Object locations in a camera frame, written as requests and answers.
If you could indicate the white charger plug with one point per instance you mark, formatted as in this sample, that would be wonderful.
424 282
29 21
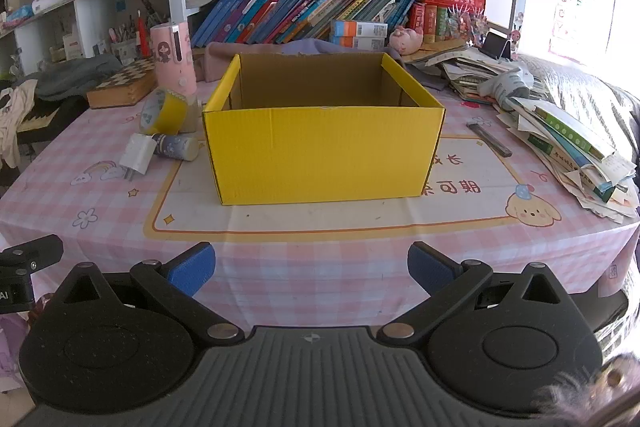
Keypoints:
137 154

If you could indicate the yellow cardboard box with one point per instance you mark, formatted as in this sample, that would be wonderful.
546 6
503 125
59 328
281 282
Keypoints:
320 157

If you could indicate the cup of brushes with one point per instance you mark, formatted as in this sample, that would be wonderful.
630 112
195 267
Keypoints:
124 47

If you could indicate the yellow tape roll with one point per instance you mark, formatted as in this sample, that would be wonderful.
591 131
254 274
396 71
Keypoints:
167 112

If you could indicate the pink checked tablecloth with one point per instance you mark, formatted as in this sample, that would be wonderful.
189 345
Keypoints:
320 257

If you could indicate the cream garment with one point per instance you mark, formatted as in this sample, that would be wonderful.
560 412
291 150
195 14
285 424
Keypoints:
15 117

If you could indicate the small patterned bottle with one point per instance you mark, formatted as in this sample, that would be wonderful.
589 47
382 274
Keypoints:
172 146

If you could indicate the wooden chess box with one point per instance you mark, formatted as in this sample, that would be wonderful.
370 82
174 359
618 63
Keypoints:
125 84

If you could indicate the white printed plastic bag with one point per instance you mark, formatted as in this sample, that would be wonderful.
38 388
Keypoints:
507 87

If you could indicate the black phone stand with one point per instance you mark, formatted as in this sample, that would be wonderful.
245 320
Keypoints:
497 46

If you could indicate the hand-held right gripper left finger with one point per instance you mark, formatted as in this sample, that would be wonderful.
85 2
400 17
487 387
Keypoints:
190 268

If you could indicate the acrylic character standees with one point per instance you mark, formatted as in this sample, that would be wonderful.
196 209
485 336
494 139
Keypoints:
467 24

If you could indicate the row of colourful children's books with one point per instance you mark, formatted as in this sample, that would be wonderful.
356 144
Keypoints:
290 12

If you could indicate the mauve pink cloth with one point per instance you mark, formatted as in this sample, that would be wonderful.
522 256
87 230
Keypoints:
215 59

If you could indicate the set of thick hardcover books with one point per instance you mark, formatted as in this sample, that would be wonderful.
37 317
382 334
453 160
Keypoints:
430 24

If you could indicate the pile of papers and booklets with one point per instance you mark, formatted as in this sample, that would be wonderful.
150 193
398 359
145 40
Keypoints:
560 142

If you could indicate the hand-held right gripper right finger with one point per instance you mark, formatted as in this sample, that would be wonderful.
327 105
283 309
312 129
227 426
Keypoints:
431 264

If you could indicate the grey cloth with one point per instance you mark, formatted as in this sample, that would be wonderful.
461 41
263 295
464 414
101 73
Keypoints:
80 74

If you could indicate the orange blue white box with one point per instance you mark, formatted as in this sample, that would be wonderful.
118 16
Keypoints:
357 43
360 29

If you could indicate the white box with red label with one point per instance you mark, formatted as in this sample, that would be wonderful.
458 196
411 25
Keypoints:
73 47

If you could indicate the fuzzy grey sleeve cuff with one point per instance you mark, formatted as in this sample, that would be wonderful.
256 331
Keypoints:
590 394

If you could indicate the lavender cloth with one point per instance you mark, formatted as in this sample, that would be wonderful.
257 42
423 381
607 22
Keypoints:
320 47

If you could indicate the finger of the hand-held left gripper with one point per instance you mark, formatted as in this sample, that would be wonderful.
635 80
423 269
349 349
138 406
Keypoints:
35 249

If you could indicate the black piano keyboard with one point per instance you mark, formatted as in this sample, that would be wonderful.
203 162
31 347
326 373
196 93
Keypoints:
50 117

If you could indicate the pink pig toy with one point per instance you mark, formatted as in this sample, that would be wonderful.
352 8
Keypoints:
406 41

